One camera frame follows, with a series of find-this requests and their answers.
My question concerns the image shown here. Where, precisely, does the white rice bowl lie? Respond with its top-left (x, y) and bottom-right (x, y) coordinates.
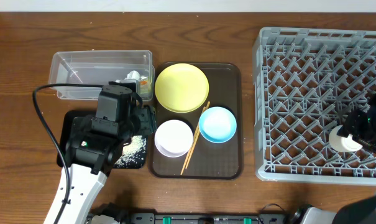
top-left (154, 119), bottom-right (193, 158)

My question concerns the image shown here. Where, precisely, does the brown serving tray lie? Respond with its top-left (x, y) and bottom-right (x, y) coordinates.
top-left (147, 62), bottom-right (243, 180)

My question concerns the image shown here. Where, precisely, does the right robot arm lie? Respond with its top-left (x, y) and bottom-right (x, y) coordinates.
top-left (289, 94), bottom-right (376, 224)

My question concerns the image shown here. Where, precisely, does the yellow plate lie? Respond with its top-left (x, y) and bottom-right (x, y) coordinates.
top-left (155, 63), bottom-right (209, 113)

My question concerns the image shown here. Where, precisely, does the colourful snack wrapper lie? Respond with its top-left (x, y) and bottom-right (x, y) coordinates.
top-left (140, 77), bottom-right (152, 98)

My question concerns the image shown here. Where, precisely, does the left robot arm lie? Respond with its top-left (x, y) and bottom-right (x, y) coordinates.
top-left (32, 82), bottom-right (157, 223)

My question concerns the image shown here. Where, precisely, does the rice pile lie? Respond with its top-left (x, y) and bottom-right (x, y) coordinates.
top-left (114, 136), bottom-right (147, 169)

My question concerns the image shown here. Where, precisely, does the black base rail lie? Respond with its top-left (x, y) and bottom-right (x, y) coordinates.
top-left (83, 203), bottom-right (300, 224)

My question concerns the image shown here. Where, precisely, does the grey dishwasher rack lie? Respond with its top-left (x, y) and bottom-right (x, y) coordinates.
top-left (253, 27), bottom-right (376, 186)

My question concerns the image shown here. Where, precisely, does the small white green cup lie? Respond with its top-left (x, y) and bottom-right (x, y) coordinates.
top-left (329, 125), bottom-right (363, 152)

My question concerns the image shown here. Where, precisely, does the white napkin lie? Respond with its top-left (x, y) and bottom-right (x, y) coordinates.
top-left (116, 70), bottom-right (140, 83)

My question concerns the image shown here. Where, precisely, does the clear plastic bin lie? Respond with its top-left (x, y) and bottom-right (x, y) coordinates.
top-left (48, 50), bottom-right (155, 101)

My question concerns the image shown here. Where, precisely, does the black waste tray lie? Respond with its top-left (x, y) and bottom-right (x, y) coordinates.
top-left (56, 109), bottom-right (148, 170)

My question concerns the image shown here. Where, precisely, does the light blue bowl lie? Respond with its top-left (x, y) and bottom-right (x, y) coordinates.
top-left (199, 106), bottom-right (237, 144)

